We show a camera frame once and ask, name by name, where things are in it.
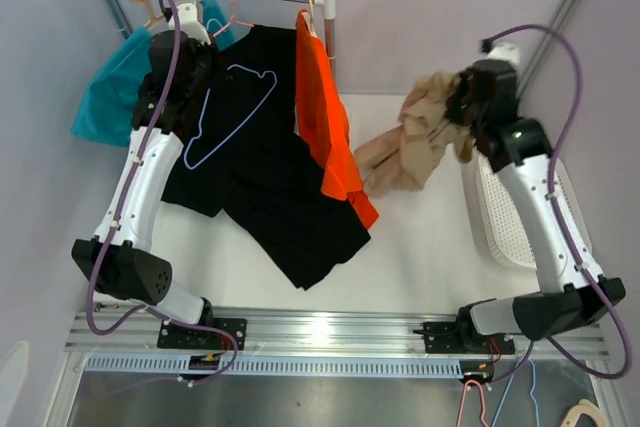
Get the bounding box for light blue wire hanger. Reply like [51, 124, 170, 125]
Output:
[182, 25, 279, 171]

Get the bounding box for beige t shirt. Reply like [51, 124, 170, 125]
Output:
[354, 71, 474, 198]

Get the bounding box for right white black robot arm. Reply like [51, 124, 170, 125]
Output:
[446, 59, 626, 352]

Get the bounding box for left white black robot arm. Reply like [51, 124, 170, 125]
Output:
[71, 30, 216, 348]

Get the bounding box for teal t shirt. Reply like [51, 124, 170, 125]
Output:
[71, 0, 236, 148]

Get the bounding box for black t shirt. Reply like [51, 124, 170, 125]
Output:
[162, 27, 370, 290]

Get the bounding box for beige wooden hanger right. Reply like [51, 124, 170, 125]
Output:
[302, 0, 324, 38]

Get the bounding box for orange t shirt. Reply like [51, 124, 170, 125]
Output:
[295, 10, 379, 229]

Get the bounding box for blue hanger on floor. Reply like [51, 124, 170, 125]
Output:
[489, 359, 542, 426]

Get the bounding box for pink hanger on floor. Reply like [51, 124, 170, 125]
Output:
[457, 380, 489, 427]

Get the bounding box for wooden hanger on floor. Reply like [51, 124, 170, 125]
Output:
[560, 399, 611, 427]

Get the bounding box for white plastic basket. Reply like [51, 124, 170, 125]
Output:
[474, 156, 592, 271]

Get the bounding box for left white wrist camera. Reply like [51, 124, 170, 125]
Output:
[166, 0, 211, 45]

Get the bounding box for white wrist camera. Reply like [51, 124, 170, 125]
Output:
[481, 39, 521, 69]
[166, 0, 211, 45]

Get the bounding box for pink wire hanger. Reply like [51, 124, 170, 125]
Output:
[212, 0, 261, 38]

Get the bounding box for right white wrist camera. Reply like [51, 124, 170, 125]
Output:
[481, 39, 521, 69]

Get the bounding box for aluminium mounting rail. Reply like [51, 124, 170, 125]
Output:
[64, 296, 611, 378]

